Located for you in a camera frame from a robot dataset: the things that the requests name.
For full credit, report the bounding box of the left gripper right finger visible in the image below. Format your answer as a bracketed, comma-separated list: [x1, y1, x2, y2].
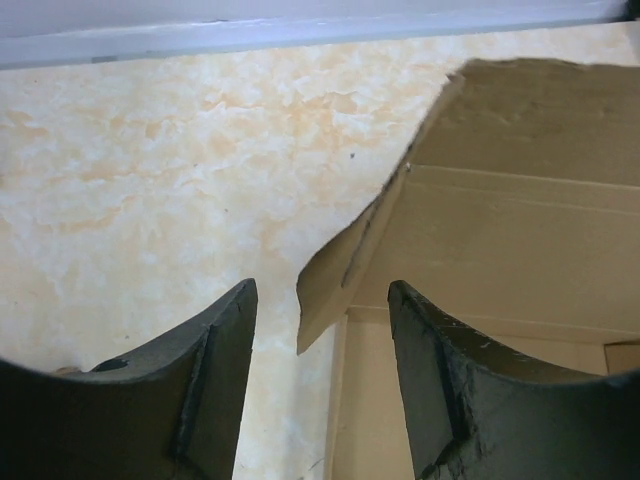
[388, 281, 639, 479]

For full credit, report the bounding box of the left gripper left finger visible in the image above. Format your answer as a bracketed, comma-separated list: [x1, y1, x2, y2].
[1, 279, 258, 479]

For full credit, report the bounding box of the cardboard box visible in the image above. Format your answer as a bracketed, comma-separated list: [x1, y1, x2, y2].
[297, 58, 639, 479]

